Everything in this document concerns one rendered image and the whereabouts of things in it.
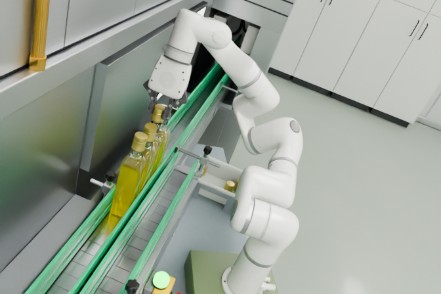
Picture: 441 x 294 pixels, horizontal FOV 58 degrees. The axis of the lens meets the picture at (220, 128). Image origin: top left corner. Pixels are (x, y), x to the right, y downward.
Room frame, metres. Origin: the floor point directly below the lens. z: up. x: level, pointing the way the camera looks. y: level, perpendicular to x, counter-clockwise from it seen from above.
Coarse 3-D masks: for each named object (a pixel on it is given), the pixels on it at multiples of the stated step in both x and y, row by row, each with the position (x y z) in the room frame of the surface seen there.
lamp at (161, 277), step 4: (160, 272) 0.72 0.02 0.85; (164, 272) 0.73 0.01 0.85; (156, 276) 0.71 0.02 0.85; (160, 276) 0.71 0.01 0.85; (164, 276) 0.71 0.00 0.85; (168, 276) 0.72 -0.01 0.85; (152, 280) 0.71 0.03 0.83; (156, 280) 0.70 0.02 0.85; (160, 280) 0.70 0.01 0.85; (164, 280) 0.70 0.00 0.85; (168, 280) 0.71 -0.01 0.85; (156, 284) 0.69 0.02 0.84; (160, 284) 0.69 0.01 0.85; (164, 284) 0.70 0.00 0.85; (168, 284) 0.71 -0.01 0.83; (156, 288) 0.69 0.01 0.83; (160, 288) 0.69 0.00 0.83; (164, 288) 0.70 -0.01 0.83
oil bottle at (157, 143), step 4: (156, 140) 0.96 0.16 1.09; (160, 140) 0.98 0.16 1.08; (152, 144) 0.95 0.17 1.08; (156, 144) 0.95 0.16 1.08; (160, 144) 0.98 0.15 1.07; (156, 148) 0.95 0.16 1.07; (156, 152) 0.96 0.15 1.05; (156, 156) 0.97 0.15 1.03; (156, 160) 0.99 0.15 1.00; (152, 168) 0.96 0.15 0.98; (152, 172) 0.98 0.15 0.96
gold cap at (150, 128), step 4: (148, 124) 0.92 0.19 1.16; (152, 124) 0.92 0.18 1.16; (144, 128) 0.91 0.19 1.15; (148, 128) 0.90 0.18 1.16; (152, 128) 0.91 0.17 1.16; (156, 128) 0.91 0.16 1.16; (144, 132) 0.90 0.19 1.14; (148, 132) 0.90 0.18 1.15; (152, 132) 0.90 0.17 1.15; (148, 136) 0.90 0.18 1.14; (152, 136) 0.90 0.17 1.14; (148, 140) 0.90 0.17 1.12; (152, 140) 0.91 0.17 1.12
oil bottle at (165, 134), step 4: (160, 132) 1.01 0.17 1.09; (164, 132) 1.02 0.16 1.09; (168, 132) 1.03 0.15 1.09; (160, 136) 1.00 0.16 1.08; (164, 136) 1.01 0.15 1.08; (168, 136) 1.03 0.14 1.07; (164, 140) 1.00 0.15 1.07; (168, 140) 1.05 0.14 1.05; (164, 144) 1.01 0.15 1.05; (160, 148) 1.00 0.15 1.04; (164, 148) 1.02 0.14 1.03; (160, 152) 1.00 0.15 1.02; (164, 152) 1.04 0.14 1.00; (160, 156) 1.00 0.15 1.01; (160, 160) 1.02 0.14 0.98; (156, 164) 1.00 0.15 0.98; (156, 168) 1.00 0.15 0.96
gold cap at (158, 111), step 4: (156, 104) 0.98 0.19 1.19; (160, 104) 0.99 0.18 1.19; (156, 108) 0.96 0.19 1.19; (160, 108) 0.96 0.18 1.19; (164, 108) 0.97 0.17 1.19; (156, 112) 0.96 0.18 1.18; (160, 112) 0.96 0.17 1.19; (152, 116) 0.96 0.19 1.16; (156, 116) 0.96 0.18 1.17; (160, 116) 0.96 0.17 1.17; (152, 120) 0.96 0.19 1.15; (156, 120) 0.96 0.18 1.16; (160, 120) 0.96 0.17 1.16
